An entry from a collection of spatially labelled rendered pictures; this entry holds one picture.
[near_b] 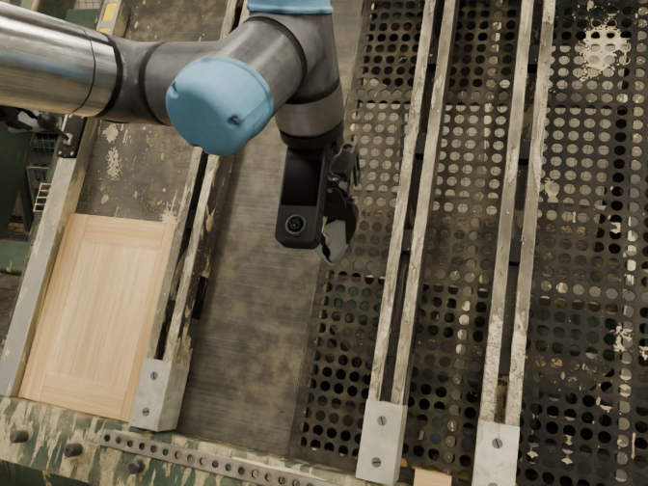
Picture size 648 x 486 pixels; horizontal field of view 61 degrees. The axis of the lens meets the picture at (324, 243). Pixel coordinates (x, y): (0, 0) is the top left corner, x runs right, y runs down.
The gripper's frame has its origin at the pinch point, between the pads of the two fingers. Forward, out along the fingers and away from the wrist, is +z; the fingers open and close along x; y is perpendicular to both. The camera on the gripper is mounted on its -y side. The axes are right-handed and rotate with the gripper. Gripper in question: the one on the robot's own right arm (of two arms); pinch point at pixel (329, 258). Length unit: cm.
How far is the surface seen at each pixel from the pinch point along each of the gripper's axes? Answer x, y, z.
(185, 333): 34.2, 4.2, 30.8
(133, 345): 47, 2, 35
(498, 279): -22.1, 16.8, 19.6
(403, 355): -8.2, 4.3, 27.1
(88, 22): 86, 74, 1
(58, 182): 74, 30, 17
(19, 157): 95, 40, 20
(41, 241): 74, 18, 24
